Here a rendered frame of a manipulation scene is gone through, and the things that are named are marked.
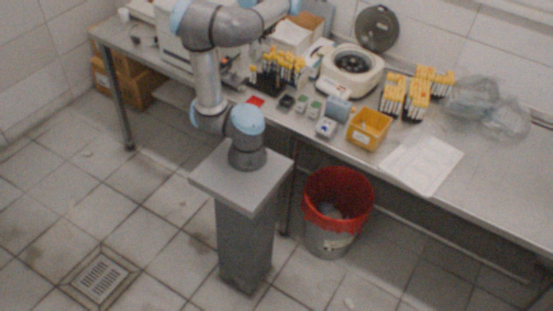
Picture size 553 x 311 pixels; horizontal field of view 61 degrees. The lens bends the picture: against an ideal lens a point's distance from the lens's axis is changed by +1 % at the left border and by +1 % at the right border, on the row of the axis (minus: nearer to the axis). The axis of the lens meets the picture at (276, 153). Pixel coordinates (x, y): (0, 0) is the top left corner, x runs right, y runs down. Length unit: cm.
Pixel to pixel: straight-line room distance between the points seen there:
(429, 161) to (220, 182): 83
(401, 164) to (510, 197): 42
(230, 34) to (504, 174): 124
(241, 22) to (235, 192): 63
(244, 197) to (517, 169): 110
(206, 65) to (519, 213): 125
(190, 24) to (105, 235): 165
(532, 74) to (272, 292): 157
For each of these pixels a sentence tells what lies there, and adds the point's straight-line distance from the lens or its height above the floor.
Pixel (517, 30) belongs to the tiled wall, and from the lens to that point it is 218.
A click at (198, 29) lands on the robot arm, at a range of 135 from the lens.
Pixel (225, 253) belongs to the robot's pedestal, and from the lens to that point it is 227.
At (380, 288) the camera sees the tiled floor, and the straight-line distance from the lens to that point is 260.
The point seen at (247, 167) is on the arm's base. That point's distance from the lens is 172.
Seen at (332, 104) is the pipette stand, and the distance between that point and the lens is 197.
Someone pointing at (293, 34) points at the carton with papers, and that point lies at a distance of 238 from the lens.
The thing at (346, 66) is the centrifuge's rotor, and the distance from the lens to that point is 216.
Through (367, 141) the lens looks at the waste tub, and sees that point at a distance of 189.
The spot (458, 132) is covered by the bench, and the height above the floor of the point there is 88.
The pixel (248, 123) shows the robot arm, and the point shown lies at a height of 114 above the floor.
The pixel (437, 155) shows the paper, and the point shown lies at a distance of 198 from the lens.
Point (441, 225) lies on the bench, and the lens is 258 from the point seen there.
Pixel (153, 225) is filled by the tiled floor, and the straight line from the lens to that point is 273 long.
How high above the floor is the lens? 225
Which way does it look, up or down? 48 degrees down
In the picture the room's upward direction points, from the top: 5 degrees clockwise
